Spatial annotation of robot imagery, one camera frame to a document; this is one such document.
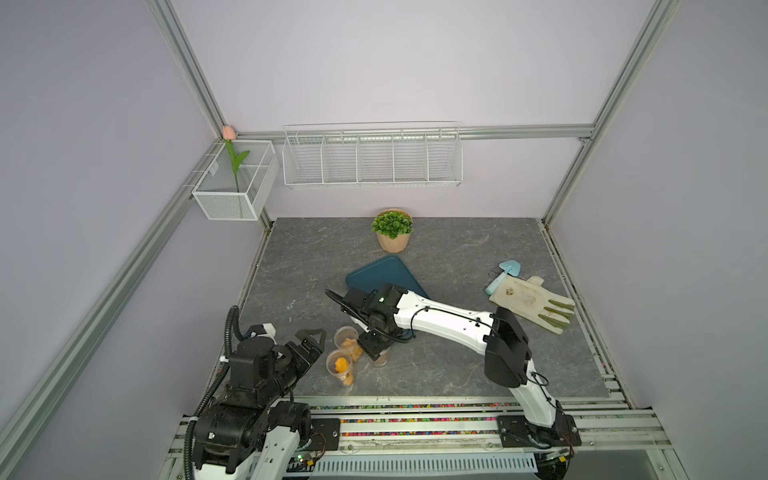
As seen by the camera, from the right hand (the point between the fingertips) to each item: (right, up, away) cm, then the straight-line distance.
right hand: (376, 343), depth 81 cm
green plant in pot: (+4, +33, +19) cm, 38 cm away
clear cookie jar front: (-10, -5, -2) cm, 11 cm away
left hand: (-12, +4, -14) cm, 19 cm away
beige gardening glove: (+50, +10, +18) cm, 54 cm away
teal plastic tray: (+2, +18, +26) cm, 32 cm away
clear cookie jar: (+2, -1, -8) cm, 8 cm away
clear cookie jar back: (-9, 0, +5) cm, 10 cm away
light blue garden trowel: (+46, +19, +25) cm, 56 cm away
